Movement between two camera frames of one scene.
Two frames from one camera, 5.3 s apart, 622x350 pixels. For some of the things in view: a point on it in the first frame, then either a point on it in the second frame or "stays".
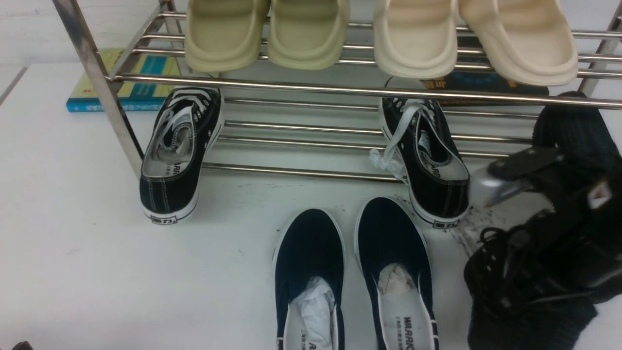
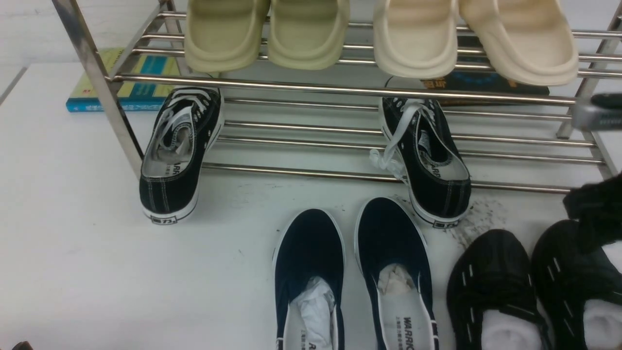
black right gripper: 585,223 → 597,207
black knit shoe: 580,136 → 578,292
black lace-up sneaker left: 187,126 stays
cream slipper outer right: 530,41 stays
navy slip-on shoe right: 395,264 stays
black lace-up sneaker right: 423,149 stays
